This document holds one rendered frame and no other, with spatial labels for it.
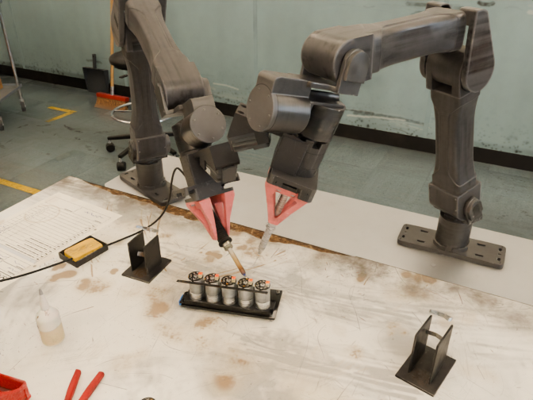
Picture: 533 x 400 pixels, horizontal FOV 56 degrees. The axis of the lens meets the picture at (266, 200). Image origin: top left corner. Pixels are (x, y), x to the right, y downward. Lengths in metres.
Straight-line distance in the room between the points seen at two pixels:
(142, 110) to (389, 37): 0.60
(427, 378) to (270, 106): 0.44
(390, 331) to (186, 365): 0.32
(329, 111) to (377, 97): 2.74
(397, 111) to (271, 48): 0.95
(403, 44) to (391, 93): 2.64
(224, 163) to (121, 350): 0.32
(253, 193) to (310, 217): 0.17
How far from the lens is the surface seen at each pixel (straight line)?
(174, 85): 0.85
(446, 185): 0.95
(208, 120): 0.77
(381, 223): 1.11
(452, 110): 0.86
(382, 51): 0.69
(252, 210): 1.13
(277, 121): 0.61
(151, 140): 1.15
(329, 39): 0.65
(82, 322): 0.90
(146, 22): 0.96
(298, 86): 0.62
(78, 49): 4.73
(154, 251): 0.95
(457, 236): 1.03
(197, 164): 0.82
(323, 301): 0.89
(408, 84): 3.32
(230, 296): 0.84
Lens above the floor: 1.33
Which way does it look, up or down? 29 degrees down
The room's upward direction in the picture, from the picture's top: straight up
